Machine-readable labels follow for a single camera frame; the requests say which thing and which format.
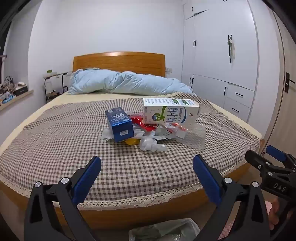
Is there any red snack wrapper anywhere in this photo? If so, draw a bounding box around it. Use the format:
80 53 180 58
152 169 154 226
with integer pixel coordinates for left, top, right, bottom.
129 115 158 133

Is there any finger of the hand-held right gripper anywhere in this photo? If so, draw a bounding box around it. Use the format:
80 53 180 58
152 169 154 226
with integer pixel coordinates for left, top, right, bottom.
245 150 294 179
266 145 296 171

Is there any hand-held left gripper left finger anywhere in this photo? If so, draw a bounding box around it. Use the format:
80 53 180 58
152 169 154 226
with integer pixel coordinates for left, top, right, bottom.
24 156 102 241

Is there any light blue duvet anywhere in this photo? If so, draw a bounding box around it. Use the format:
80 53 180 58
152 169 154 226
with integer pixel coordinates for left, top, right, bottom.
67 69 193 95

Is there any black box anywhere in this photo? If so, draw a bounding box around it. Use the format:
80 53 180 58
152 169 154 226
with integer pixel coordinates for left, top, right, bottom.
14 85 29 96

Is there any white plastic bag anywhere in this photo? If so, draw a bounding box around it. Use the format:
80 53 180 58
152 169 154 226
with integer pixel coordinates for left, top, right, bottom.
101 128 116 141

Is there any blue cardboard box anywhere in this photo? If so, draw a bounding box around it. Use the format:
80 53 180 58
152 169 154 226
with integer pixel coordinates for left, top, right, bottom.
105 107 134 142

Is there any person's right hand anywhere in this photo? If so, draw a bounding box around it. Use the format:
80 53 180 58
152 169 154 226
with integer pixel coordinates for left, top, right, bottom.
269 198 286 229

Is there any cream bed sheet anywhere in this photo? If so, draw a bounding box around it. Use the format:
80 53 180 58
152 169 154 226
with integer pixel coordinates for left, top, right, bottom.
0 89 263 149

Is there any pile of small bags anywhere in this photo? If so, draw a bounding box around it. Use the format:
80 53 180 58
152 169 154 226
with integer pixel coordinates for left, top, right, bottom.
0 75 16 105

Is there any red white snack packet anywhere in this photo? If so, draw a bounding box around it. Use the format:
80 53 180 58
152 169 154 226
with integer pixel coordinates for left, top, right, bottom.
157 123 188 139

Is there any brown checkered blanket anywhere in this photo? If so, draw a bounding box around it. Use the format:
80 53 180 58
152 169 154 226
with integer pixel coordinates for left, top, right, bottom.
0 91 260 210

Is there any black bedside rack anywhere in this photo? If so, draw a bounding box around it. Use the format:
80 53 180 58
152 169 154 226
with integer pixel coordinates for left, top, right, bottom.
43 72 68 103

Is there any light wood door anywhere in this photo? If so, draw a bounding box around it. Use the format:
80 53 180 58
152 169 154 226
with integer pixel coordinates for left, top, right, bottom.
264 0 296 154

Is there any printed white trash bag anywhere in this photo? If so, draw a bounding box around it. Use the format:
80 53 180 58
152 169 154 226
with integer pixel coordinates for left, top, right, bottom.
128 218 200 241

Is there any white milk carton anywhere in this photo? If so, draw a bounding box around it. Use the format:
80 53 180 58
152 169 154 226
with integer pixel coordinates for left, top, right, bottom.
143 98 200 124

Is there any clear plastic box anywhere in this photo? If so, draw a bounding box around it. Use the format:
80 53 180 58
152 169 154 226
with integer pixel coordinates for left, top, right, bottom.
183 122 206 150

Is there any black door handle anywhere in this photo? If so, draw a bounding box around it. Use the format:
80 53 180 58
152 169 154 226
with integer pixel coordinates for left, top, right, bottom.
285 72 296 93

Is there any hanging white cloth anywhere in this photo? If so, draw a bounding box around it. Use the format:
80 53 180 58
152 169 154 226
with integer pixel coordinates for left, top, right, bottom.
228 35 236 64

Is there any pink shaggy rug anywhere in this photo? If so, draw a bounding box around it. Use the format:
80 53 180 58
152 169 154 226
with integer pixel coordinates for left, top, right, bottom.
266 200 275 216

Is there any wooden bed with checkered cover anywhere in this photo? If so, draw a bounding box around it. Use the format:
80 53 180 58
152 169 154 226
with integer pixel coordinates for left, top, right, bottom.
0 51 266 231

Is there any wooden windowsill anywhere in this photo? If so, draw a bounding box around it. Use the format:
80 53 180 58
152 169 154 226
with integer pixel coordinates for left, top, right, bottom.
0 90 34 112

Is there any white wardrobe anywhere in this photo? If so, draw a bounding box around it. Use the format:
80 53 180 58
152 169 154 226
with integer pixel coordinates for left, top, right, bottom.
181 0 259 124

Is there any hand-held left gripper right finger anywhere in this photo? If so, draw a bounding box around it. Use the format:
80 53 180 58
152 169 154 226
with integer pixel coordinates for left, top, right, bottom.
193 154 271 241

